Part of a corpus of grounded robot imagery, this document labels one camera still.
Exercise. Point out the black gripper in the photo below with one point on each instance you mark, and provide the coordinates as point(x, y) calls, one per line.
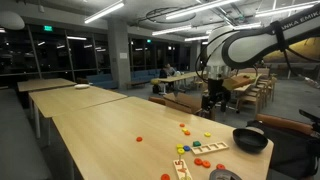
point(216, 93)

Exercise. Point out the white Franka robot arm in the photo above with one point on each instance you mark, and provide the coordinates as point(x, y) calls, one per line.
point(230, 49)

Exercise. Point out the cardboard box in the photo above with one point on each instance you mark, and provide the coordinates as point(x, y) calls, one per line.
point(183, 102)

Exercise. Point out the wooden slotted tray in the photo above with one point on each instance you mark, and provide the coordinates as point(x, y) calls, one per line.
point(208, 148)

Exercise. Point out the green square block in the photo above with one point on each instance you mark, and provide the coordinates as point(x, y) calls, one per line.
point(196, 144)

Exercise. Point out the black bowl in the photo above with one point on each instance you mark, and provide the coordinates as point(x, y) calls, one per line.
point(249, 141)

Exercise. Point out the wooden peg board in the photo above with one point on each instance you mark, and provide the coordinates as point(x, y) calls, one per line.
point(182, 170)

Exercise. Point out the white dish on far table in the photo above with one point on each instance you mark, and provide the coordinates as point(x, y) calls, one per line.
point(81, 86)

